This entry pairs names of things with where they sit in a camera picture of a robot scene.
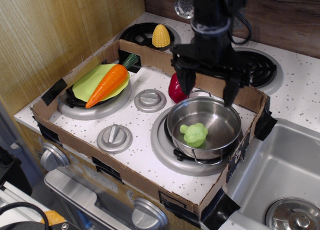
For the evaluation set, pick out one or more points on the silver sink drain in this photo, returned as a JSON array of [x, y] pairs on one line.
[[292, 214]]

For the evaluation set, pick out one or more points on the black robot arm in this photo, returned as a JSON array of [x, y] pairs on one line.
[[214, 15]]

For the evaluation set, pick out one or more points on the grey toy sink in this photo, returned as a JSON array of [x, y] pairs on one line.
[[284, 165]]

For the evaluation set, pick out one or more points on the back left stove burner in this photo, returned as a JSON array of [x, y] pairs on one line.
[[141, 34]]

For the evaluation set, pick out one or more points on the orange toy carrot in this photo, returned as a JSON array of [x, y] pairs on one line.
[[112, 80]]

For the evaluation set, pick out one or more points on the yellow toy corn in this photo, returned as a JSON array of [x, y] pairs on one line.
[[160, 37]]

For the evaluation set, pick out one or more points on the grey stove knob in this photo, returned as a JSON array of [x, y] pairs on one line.
[[150, 101], [114, 139]]

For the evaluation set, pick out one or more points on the oven knob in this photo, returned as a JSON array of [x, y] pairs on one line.
[[53, 158], [147, 216]]

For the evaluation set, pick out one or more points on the back right stove burner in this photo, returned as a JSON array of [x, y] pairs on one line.
[[268, 74]]

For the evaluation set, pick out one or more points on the green toy broccoli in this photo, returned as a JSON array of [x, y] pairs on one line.
[[194, 135]]

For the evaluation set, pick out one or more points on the stove burner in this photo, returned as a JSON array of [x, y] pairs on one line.
[[141, 34], [163, 149], [98, 111], [268, 74]]

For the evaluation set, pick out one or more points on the silver oven door handle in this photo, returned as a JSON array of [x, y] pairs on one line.
[[89, 206]]

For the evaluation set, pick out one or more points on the hanging silver strainer ladle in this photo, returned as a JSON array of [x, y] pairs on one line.
[[184, 8]]

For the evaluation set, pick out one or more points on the right oven front knob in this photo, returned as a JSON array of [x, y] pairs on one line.
[[147, 216]]

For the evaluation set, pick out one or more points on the grey middle stove knob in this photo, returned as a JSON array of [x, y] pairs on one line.
[[150, 101]]

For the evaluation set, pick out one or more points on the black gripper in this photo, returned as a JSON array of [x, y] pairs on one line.
[[211, 54]]

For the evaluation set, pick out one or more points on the grey front stove knob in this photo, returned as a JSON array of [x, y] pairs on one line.
[[114, 139]]

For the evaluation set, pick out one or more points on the steel pan with handles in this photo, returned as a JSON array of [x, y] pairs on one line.
[[223, 123]]

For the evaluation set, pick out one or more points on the front left stove burner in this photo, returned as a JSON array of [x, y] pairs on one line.
[[98, 111]]

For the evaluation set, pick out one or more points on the left oven front knob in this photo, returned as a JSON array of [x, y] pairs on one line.
[[53, 158]]

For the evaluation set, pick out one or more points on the front right stove burner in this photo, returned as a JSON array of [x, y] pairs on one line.
[[163, 149]]

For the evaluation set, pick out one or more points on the light green plate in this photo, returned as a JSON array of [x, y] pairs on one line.
[[84, 88]]

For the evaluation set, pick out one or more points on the yellow object bottom left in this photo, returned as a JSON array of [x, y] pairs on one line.
[[54, 218]]

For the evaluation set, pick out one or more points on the red toy bell pepper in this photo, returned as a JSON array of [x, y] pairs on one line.
[[174, 90]]

